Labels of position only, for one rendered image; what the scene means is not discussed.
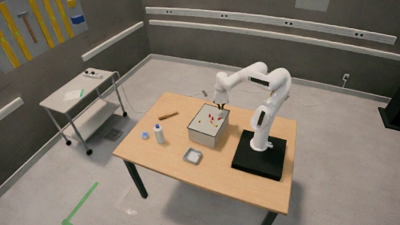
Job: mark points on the white bottle with blue cap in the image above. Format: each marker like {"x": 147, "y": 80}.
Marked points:
{"x": 158, "y": 131}

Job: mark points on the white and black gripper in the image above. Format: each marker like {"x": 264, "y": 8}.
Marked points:
{"x": 220, "y": 98}

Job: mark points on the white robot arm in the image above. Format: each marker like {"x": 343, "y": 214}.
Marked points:
{"x": 264, "y": 116}

